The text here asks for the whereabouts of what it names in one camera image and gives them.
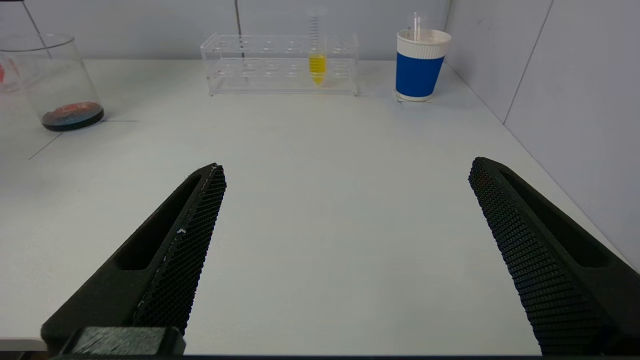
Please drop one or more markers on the clear glass beaker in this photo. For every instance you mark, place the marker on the clear glass beaker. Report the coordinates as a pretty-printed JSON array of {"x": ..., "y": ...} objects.
[{"x": 70, "y": 112}]

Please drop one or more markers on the clear acrylic test tube rack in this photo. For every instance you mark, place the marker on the clear acrylic test tube rack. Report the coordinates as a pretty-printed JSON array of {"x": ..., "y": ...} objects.
[{"x": 260, "y": 70}]

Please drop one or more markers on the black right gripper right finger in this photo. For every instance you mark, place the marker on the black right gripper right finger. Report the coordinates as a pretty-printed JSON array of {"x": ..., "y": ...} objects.
[{"x": 565, "y": 280}]

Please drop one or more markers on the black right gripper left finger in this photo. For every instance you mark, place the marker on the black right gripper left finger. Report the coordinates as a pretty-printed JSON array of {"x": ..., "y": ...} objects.
[{"x": 170, "y": 270}]

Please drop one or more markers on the blue white paper cup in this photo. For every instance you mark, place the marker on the blue white paper cup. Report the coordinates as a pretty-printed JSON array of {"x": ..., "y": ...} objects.
[{"x": 419, "y": 70}]

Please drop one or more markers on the yellow pigment test tube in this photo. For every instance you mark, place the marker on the yellow pigment test tube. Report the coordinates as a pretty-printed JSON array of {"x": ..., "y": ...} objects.
[{"x": 317, "y": 65}]

